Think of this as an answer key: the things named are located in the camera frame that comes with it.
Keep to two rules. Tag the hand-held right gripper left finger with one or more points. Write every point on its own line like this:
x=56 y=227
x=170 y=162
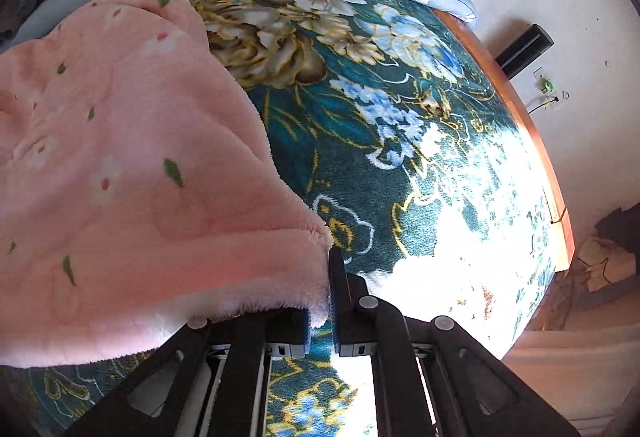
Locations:
x=290 y=332

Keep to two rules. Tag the pink floral fleece garment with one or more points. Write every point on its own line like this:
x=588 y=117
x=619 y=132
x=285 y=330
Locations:
x=125 y=167

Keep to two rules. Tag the white wall socket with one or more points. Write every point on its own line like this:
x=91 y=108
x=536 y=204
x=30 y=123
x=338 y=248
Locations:
x=547 y=84

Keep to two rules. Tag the teal floral blanket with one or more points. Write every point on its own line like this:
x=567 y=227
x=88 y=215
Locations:
x=350 y=142

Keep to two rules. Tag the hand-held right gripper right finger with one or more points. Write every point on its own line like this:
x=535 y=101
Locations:
x=340 y=287

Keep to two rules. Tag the dark grey cloth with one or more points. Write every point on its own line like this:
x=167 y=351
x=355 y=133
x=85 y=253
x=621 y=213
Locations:
x=12 y=12

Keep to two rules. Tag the black rectangular device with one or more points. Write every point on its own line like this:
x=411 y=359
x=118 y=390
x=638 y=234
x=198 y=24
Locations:
x=525 y=49

